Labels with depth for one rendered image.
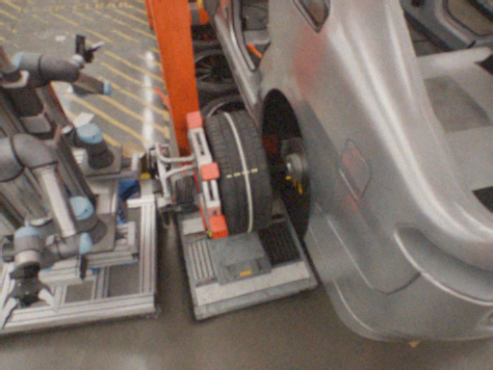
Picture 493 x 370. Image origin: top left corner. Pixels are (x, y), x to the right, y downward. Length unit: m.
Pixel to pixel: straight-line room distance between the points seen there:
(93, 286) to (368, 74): 1.96
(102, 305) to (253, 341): 0.95
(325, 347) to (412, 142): 1.68
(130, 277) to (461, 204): 1.94
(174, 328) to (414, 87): 1.95
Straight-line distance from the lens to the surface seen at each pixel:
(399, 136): 1.07
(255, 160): 1.66
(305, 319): 2.50
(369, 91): 1.17
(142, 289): 2.35
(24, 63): 1.90
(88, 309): 2.41
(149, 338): 2.48
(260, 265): 2.41
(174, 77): 1.97
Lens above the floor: 2.33
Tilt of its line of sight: 52 degrees down
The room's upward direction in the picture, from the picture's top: 1 degrees clockwise
